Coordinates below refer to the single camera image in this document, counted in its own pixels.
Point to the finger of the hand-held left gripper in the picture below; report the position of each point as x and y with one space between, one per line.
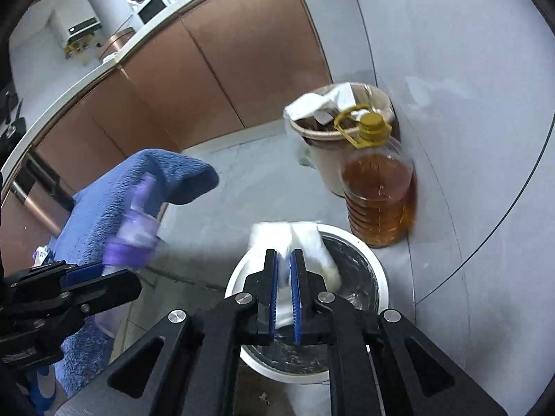
108 290
84 275

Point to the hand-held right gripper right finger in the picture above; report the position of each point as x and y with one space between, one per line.
297 299

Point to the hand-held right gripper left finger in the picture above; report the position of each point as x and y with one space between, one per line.
273 303

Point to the white tissue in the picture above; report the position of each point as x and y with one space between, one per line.
310 242

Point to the purple spray bottle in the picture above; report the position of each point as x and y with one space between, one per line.
130 234

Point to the white bin with black liner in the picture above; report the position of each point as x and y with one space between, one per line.
360 277

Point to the blue towel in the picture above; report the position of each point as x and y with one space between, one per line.
99 190

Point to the cooking oil bottle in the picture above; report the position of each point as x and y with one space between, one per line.
377 199

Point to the beige waste bin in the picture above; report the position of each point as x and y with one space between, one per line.
323 169

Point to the white crumpled paper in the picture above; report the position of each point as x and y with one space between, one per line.
310 104

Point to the copper pot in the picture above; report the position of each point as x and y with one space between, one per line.
115 45

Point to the brown kitchen cabinet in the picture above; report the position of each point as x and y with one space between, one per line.
243 52

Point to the white microwave oven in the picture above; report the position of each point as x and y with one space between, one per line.
151 8

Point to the white wall water heater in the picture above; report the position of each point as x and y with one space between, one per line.
73 19

